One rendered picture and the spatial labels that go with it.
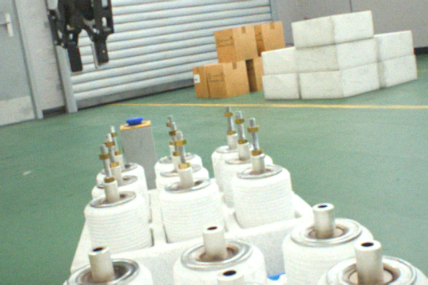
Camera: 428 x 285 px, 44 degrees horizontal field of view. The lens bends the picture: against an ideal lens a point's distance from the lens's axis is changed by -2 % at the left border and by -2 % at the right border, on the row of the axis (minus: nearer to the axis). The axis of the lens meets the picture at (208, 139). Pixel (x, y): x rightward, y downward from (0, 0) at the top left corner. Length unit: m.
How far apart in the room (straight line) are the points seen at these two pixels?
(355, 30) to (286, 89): 0.68
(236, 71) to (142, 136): 3.63
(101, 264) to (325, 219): 0.23
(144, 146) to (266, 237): 0.49
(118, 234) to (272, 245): 0.23
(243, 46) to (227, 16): 2.40
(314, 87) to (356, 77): 0.29
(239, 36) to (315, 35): 1.30
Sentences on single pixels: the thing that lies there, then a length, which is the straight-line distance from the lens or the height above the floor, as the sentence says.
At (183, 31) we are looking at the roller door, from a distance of 6.87.
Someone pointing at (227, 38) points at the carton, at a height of 0.52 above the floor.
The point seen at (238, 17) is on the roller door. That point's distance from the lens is 7.37.
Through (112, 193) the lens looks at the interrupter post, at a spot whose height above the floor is 0.27.
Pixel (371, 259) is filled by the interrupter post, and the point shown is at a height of 0.27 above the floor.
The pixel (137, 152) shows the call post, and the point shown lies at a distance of 1.23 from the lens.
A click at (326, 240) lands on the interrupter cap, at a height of 0.25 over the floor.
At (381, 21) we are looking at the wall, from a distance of 7.13.
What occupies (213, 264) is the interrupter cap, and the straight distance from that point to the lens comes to 0.54.
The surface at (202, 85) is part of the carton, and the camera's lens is 5.12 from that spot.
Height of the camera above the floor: 0.46
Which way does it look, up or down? 10 degrees down
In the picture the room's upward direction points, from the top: 9 degrees counter-clockwise
